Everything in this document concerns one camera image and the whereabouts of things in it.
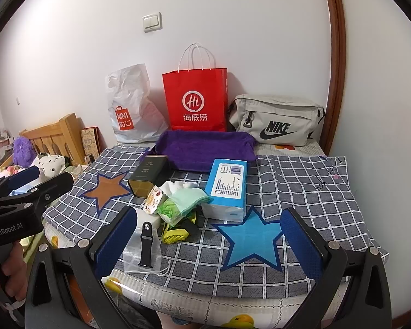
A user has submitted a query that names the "yellow Adidas pouch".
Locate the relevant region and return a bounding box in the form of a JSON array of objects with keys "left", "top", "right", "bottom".
[{"left": 161, "top": 211, "right": 199, "bottom": 244}]

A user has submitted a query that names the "white cloth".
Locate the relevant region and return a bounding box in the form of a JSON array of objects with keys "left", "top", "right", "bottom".
[{"left": 159, "top": 180, "right": 198, "bottom": 198}]

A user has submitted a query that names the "green white plastic packet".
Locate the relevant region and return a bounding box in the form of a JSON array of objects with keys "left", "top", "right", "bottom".
[{"left": 156, "top": 198, "right": 184, "bottom": 226}]

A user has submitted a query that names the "person's left hand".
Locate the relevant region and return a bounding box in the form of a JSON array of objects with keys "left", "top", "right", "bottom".
[{"left": 2, "top": 241, "right": 28, "bottom": 301}]

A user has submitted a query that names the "white spotted plush toy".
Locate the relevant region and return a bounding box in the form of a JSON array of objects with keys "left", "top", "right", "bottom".
[{"left": 32, "top": 154, "right": 71, "bottom": 178}]

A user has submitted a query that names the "purple plush toy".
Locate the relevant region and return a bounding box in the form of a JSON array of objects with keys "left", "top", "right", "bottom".
[{"left": 12, "top": 136, "right": 37, "bottom": 168}]

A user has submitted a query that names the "wooden bed headboard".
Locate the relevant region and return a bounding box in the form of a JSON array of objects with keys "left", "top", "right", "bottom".
[{"left": 19, "top": 113, "right": 85, "bottom": 166}]

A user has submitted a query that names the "blue star felt patch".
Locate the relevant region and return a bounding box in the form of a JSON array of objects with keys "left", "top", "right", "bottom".
[{"left": 213, "top": 206, "right": 283, "bottom": 272}]

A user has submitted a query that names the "brown star felt patch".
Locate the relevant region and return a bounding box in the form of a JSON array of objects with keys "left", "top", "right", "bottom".
[{"left": 81, "top": 172, "right": 133, "bottom": 216}]

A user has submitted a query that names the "patterned brown box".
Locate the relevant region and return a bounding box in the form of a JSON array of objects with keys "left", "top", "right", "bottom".
[{"left": 80, "top": 126, "right": 101, "bottom": 163}]

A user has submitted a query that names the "dark green tin box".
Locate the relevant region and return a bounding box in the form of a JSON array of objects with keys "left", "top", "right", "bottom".
[{"left": 128, "top": 155, "right": 171, "bottom": 198}]

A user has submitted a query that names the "grey checked blanket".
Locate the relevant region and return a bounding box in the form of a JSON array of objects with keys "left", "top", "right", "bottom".
[{"left": 44, "top": 146, "right": 375, "bottom": 299}]

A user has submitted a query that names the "blue tissue pack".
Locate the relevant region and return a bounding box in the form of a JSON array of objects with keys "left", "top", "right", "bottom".
[{"left": 202, "top": 159, "right": 248, "bottom": 223}]

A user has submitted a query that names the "white Miniso plastic bag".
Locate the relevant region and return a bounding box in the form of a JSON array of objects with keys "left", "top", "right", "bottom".
[{"left": 105, "top": 64, "right": 168, "bottom": 143}]

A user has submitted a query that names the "purple fabric tray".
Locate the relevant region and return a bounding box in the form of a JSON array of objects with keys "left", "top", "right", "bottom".
[{"left": 147, "top": 130, "right": 256, "bottom": 173}]

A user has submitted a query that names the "beige Nike waist bag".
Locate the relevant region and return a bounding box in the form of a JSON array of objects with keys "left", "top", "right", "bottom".
[{"left": 229, "top": 94, "right": 325, "bottom": 147}]

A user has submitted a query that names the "red paper shopping bag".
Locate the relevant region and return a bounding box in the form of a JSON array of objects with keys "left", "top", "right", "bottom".
[{"left": 162, "top": 41, "right": 229, "bottom": 133}]

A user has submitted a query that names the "brown wooden door frame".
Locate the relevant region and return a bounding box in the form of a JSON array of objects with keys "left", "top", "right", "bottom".
[{"left": 319, "top": 0, "right": 347, "bottom": 155}]

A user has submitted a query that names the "white light switch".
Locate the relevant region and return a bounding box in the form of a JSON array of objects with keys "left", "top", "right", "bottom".
[{"left": 142, "top": 12, "right": 162, "bottom": 33}]

